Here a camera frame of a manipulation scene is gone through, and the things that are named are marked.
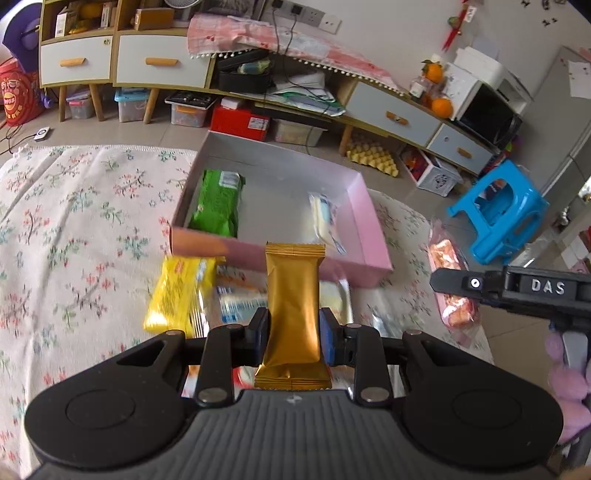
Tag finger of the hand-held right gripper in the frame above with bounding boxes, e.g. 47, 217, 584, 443
429, 268, 507, 297

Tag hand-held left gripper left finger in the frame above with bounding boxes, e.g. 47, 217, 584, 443
115, 308, 271, 409

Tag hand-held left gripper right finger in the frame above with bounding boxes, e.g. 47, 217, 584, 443
318, 308, 467, 407

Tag clear pink orange snack packet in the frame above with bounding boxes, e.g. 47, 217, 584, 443
427, 220, 483, 347

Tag gold snack packet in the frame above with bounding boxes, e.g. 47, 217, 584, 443
254, 241, 333, 392

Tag pink cardboard box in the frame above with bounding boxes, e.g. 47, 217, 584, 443
170, 130, 394, 286

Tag orange and white snack packet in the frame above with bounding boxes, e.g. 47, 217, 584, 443
215, 265, 269, 326

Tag pale yellow snack packet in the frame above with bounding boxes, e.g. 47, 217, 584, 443
318, 277, 354, 326

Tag blue plastic stool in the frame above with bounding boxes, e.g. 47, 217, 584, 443
445, 159, 552, 266

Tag white printed storage box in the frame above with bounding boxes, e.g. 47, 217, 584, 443
402, 148, 462, 198

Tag white cabinet drawer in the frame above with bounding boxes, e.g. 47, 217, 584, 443
345, 80, 439, 139
427, 124, 495, 169
115, 33, 211, 88
41, 36, 114, 86

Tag green snack packet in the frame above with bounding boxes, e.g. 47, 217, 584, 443
188, 169, 245, 239

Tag grey refrigerator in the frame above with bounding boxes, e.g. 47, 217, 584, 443
538, 46, 591, 222

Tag yellow egg tray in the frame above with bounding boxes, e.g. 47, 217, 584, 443
346, 141, 400, 177

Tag black microwave oven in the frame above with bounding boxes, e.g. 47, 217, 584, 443
455, 83, 522, 148

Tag clear storage bin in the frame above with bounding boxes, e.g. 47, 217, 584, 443
272, 119, 324, 147

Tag red box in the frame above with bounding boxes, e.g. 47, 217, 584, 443
210, 104, 271, 141

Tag white appliance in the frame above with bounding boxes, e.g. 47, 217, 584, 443
455, 46, 529, 116

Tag black lid storage bin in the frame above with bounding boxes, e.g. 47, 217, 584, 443
165, 91, 218, 127

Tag pile of folded cloths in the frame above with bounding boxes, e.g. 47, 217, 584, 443
270, 69, 347, 116

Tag long wooden cabinet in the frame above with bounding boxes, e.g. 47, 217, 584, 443
38, 0, 497, 176

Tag black bag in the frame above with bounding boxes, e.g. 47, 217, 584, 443
217, 48, 273, 93

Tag red hanging ornament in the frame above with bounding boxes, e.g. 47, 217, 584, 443
441, 0, 476, 51

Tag blue lid storage bin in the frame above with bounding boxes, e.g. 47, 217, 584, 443
115, 88, 153, 123

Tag pink patterned cloth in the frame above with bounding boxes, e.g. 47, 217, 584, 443
187, 13, 407, 95

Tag purple lid storage bin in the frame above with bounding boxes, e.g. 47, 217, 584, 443
67, 90, 100, 121

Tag brown cardboard box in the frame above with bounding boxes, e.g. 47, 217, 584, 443
134, 8, 175, 31

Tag grey desk fan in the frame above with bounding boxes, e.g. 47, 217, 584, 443
164, 0, 204, 21

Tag red patterned bag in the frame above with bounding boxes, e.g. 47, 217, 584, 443
0, 58, 40, 127

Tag white carton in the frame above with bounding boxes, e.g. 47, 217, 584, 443
55, 10, 77, 38

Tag purple bag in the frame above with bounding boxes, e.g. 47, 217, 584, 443
2, 2, 44, 72

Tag white wall socket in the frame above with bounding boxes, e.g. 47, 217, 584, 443
305, 7, 341, 33

